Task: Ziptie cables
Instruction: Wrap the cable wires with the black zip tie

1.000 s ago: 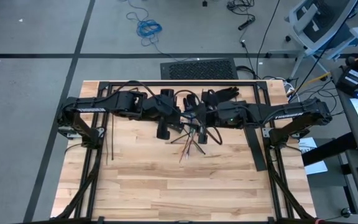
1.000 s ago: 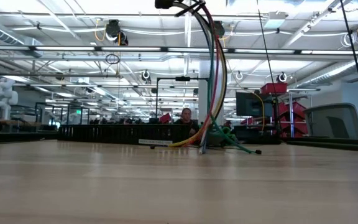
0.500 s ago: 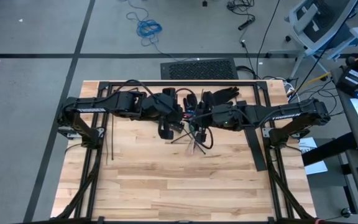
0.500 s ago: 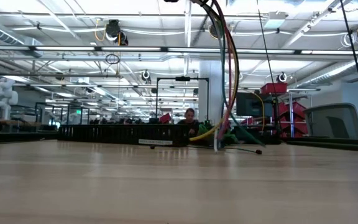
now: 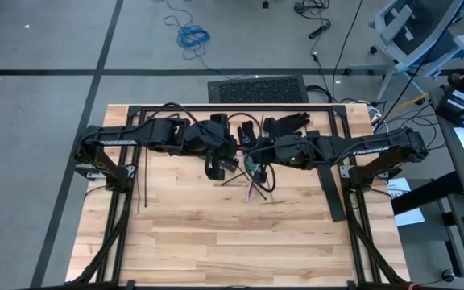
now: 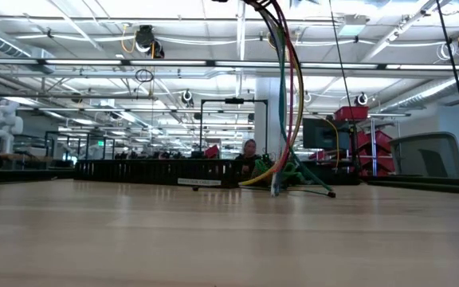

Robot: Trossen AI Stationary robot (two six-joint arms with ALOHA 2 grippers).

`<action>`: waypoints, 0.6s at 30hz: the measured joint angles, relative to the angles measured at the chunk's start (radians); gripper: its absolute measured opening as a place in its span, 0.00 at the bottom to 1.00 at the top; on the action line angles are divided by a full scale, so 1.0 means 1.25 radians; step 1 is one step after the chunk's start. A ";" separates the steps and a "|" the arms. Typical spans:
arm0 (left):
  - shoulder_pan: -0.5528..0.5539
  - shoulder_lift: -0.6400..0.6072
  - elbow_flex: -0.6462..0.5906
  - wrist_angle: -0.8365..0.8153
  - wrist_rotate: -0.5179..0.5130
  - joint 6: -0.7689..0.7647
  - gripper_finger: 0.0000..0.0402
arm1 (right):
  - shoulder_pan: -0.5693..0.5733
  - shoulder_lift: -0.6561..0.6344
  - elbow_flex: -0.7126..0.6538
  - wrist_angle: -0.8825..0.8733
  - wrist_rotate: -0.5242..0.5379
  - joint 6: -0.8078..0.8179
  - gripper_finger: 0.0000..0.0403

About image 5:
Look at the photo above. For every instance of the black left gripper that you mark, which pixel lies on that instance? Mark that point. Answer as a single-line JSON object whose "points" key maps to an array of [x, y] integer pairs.
{"points": [[210, 139]]}

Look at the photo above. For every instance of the black box with labels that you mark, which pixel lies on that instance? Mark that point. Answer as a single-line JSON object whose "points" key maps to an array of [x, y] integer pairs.
{"points": [[455, 106]]}

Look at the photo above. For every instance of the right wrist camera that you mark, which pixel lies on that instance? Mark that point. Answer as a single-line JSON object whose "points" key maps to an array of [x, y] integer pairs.
{"points": [[262, 173]]}

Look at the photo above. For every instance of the black aluminium table frame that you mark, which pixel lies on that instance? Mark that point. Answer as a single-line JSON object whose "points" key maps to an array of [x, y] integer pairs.
{"points": [[296, 108]]}

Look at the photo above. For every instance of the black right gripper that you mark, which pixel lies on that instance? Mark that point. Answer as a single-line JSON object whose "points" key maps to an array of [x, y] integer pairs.
{"points": [[294, 151]]}

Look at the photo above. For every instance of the white paper sheet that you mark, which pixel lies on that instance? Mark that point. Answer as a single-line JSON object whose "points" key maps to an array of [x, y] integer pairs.
{"points": [[411, 215]]}

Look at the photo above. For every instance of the black perforated computer case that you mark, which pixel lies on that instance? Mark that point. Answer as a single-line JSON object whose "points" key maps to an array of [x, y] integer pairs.
{"points": [[256, 89]]}

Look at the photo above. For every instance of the small black plug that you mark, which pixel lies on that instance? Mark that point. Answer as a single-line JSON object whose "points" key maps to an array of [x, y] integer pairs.
{"points": [[265, 4]]}

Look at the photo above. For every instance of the black power strip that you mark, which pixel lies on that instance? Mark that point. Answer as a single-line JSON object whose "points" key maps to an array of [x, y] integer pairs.
{"points": [[320, 31]]}

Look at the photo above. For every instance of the grey-backed black glove green cuff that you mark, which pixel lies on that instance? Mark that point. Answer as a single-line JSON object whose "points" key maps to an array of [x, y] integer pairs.
{"points": [[247, 135]]}

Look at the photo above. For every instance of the black round knob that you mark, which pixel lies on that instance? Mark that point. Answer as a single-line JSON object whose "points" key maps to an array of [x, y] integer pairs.
{"points": [[448, 275]]}

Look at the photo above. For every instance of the grey office chair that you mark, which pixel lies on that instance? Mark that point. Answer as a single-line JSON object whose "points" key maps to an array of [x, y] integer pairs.
{"points": [[411, 34]]}

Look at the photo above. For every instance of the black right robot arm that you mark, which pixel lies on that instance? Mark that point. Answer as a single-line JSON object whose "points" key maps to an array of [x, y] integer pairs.
{"points": [[377, 147]]}

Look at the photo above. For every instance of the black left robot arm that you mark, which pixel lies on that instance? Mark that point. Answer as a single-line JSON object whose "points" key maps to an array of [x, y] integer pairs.
{"points": [[115, 139]]}

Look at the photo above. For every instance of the flat black raceway cover strip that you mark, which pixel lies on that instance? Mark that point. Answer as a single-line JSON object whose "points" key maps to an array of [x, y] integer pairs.
{"points": [[334, 201]]}

